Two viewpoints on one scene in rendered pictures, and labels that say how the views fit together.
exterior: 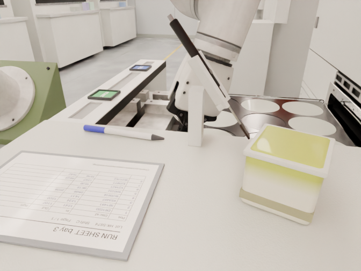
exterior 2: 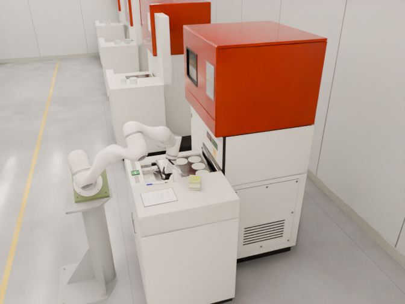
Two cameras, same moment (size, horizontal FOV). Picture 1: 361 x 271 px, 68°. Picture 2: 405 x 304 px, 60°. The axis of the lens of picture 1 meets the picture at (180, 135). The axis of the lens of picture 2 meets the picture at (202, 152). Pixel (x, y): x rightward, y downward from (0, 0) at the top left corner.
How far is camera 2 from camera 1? 1.95 m
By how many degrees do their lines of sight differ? 24
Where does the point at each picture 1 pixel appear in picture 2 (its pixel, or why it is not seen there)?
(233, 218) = (189, 192)
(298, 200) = (197, 186)
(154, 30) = (13, 54)
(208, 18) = (170, 151)
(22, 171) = (147, 196)
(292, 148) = (195, 178)
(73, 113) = (135, 181)
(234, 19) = (176, 151)
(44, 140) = (140, 190)
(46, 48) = not seen: outside the picture
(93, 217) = (169, 198)
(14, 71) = not seen: hidden behind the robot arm
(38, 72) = not seen: hidden behind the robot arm
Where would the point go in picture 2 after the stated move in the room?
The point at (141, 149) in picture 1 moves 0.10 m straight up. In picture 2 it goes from (164, 186) to (163, 172)
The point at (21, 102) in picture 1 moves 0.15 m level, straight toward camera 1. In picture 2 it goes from (98, 182) to (114, 188)
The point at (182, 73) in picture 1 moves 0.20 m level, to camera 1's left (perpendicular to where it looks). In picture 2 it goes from (165, 164) to (137, 172)
